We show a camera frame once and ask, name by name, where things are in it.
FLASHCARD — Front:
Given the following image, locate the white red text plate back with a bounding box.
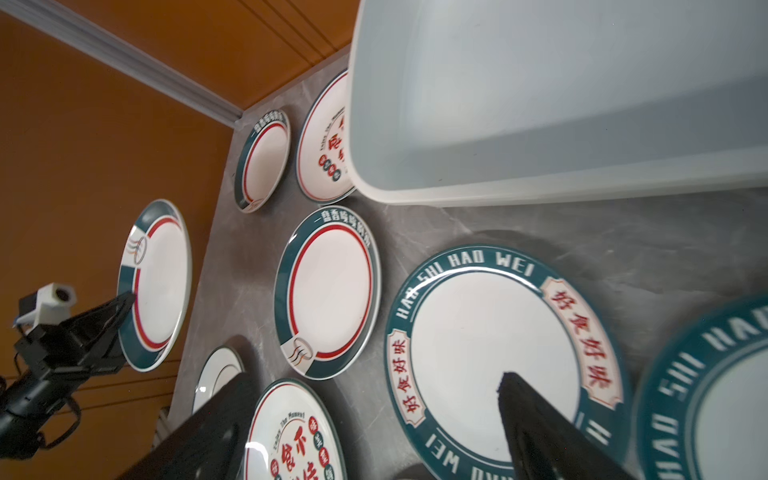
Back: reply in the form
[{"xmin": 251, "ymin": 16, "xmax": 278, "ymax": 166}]
[{"xmin": 296, "ymin": 70, "xmax": 354, "ymax": 205}]

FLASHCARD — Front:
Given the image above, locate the white red text plate front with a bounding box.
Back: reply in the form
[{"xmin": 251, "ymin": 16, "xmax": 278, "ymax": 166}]
[{"xmin": 242, "ymin": 378, "xmax": 347, "ymax": 479}]

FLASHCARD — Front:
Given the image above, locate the white red text plate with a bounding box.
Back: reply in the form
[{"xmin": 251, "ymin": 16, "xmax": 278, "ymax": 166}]
[
  {"xmin": 242, "ymin": 378, "xmax": 347, "ymax": 479},
  {"xmin": 296, "ymin": 70, "xmax": 354, "ymax": 205}
]

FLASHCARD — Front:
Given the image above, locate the green rim plate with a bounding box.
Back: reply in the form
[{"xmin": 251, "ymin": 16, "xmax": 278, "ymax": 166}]
[
  {"xmin": 636, "ymin": 296, "xmax": 767, "ymax": 479},
  {"xmin": 384, "ymin": 244, "xmax": 632, "ymax": 479}
]

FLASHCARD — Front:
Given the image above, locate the green rim plate upper right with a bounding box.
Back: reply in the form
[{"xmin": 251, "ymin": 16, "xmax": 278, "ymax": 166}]
[{"xmin": 636, "ymin": 296, "xmax": 767, "ymax": 479}]

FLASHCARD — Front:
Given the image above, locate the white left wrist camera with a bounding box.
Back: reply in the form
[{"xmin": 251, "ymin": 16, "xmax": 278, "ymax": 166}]
[{"xmin": 13, "ymin": 283, "xmax": 77, "ymax": 328}]

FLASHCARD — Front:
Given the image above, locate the green rim plate upper middle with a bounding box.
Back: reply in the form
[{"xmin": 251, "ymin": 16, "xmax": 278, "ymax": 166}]
[{"xmin": 384, "ymin": 244, "xmax": 632, "ymax": 479}]

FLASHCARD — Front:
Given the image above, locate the green red ring plate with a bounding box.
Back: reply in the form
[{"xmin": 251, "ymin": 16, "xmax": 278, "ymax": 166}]
[
  {"xmin": 273, "ymin": 206, "xmax": 382, "ymax": 381},
  {"xmin": 117, "ymin": 199, "xmax": 193, "ymax": 372},
  {"xmin": 233, "ymin": 109, "xmax": 291, "ymax": 213}
]

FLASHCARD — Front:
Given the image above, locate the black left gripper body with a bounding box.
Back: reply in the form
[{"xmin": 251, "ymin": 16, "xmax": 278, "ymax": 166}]
[{"xmin": 1, "ymin": 336, "xmax": 84, "ymax": 460}]

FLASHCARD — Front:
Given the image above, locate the aluminium corner post left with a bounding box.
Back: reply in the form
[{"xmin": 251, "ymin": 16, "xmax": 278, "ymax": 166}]
[{"xmin": 1, "ymin": 0, "xmax": 243, "ymax": 128}]

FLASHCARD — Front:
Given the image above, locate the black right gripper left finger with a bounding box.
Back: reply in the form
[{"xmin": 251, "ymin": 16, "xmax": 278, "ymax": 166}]
[{"xmin": 120, "ymin": 373, "xmax": 259, "ymax": 479}]

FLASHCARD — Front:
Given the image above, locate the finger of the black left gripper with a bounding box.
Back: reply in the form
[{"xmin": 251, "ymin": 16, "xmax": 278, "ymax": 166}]
[{"xmin": 53, "ymin": 292, "xmax": 136, "ymax": 375}]

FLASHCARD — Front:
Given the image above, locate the white flower outline plate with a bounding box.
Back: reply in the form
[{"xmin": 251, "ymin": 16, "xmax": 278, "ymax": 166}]
[{"xmin": 192, "ymin": 346, "xmax": 243, "ymax": 413}]

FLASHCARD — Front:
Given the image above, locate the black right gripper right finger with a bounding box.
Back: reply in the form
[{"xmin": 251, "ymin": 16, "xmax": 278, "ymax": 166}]
[{"xmin": 497, "ymin": 372, "xmax": 631, "ymax": 479}]

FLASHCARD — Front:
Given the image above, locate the green red ring plate back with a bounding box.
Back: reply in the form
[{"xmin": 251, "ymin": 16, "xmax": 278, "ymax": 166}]
[{"xmin": 233, "ymin": 109, "xmax": 291, "ymax": 213}]

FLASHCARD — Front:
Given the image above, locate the white plastic bin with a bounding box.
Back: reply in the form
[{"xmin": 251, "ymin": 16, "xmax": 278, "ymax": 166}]
[{"xmin": 346, "ymin": 1, "xmax": 767, "ymax": 206}]

